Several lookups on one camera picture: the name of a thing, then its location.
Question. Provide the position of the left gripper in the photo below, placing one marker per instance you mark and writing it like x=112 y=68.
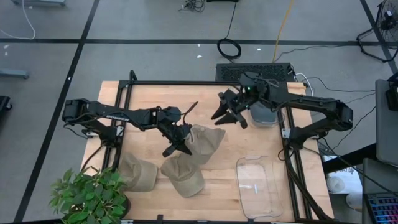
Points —
x=177 y=132

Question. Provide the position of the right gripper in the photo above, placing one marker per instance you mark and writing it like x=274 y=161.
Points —
x=239 y=102

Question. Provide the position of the beige cap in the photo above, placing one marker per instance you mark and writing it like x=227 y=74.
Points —
x=140 y=174
x=206 y=140
x=185 y=183

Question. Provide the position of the blue denim cap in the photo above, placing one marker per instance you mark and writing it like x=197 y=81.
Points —
x=262 y=116

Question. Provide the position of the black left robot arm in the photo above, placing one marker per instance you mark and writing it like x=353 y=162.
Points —
x=102 y=112

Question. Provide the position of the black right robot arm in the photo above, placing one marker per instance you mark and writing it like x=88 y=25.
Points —
x=311 y=102

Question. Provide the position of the clear plastic bin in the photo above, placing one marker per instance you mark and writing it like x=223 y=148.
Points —
x=264 y=126
x=258 y=186

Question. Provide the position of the black computer tower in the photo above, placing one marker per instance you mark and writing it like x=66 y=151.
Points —
x=230 y=72

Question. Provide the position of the silver mounting plate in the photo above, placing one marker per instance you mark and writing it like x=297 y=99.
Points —
x=120 y=130
x=285 y=133

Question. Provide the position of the green potted plant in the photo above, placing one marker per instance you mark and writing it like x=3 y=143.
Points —
x=90 y=199

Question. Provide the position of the black device with blue lights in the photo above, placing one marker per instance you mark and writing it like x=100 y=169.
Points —
x=222 y=1

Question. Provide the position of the white round object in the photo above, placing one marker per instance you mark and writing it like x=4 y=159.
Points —
x=354 y=201
x=335 y=184

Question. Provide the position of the black desk leg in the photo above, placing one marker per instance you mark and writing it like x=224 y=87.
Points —
x=348 y=158

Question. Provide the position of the grey desk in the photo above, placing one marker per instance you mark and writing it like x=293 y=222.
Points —
x=379 y=177
x=387 y=137

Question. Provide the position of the black desk device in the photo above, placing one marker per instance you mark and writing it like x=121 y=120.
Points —
x=393 y=96

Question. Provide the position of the rainbow backlit keyboard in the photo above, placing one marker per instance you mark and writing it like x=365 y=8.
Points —
x=384 y=208

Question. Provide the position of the grey furniture foot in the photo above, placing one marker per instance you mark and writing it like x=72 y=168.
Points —
x=14 y=73

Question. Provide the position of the black floor object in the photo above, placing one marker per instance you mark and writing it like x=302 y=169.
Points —
x=3 y=104

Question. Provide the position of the black floor fan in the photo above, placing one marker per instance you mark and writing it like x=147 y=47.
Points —
x=388 y=18

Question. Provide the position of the grey cart base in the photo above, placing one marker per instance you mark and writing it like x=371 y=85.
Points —
x=37 y=2

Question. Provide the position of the black aluminium table frame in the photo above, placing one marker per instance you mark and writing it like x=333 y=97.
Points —
x=186 y=82

